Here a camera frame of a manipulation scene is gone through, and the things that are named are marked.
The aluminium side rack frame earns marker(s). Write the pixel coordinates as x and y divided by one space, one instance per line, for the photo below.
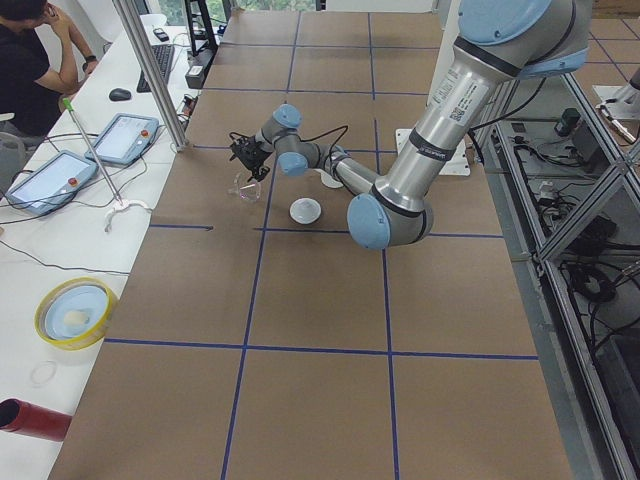
567 192

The person in black shirt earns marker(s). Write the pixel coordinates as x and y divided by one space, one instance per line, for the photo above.
31 89

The blue teach pendant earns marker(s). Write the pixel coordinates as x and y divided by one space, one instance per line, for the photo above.
53 184
125 138

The light blue plate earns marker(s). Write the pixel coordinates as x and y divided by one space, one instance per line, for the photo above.
75 312

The near blue teach pendant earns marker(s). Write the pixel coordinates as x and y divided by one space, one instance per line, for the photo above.
53 184

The black computer mouse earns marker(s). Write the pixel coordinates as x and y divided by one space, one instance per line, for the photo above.
119 94

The far blue teach pendant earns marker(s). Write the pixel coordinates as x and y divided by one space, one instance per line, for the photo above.
125 138

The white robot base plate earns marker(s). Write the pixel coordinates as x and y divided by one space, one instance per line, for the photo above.
458 165

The red cylinder tube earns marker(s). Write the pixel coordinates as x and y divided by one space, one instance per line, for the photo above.
24 418

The clear round lid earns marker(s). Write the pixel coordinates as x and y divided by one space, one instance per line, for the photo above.
43 372

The small white saucer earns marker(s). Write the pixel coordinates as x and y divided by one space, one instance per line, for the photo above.
328 181

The aluminium frame post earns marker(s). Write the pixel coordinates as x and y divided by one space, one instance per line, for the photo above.
136 33

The black power adapter box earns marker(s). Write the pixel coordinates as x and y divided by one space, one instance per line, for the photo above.
199 66

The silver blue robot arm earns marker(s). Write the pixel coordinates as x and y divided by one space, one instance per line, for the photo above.
498 41

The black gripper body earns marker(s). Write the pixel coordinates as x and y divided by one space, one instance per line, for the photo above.
252 156

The white ceramic cup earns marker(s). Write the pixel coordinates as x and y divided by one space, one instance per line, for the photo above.
305 211

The grabber stick with green handle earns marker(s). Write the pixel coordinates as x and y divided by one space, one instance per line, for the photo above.
120 204

